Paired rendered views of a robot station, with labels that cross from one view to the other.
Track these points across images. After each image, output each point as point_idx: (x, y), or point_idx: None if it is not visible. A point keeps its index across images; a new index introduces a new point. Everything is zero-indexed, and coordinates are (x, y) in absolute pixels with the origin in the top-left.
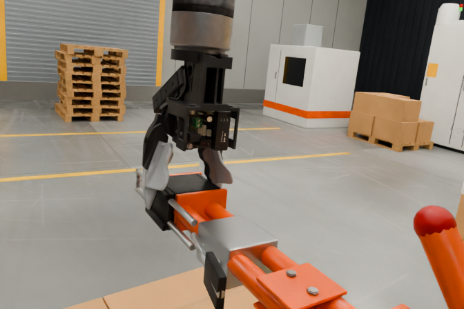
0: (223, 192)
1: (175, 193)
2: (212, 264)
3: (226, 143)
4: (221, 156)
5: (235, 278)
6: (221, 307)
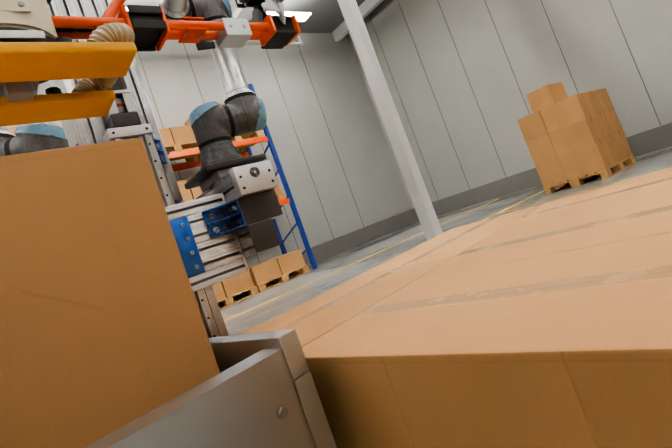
0: (267, 16)
1: None
2: None
3: None
4: None
5: (217, 41)
6: (197, 48)
